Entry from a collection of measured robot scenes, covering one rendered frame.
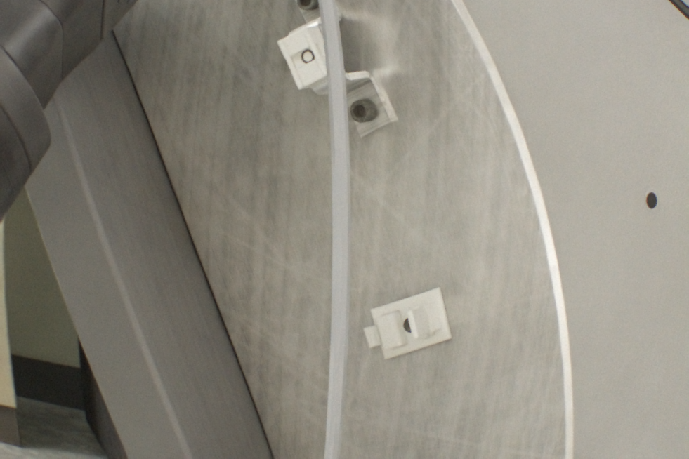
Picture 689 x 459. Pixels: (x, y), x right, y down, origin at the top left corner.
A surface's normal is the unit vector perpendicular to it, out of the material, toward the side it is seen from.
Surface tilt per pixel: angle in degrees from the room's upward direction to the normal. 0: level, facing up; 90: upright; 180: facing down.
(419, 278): 90
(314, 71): 90
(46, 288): 90
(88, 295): 90
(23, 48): 79
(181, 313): 65
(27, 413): 0
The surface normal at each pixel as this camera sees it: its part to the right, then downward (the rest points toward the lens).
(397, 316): 0.83, -0.26
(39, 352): 0.18, 0.17
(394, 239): -0.49, 0.11
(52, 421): 0.07, -0.98
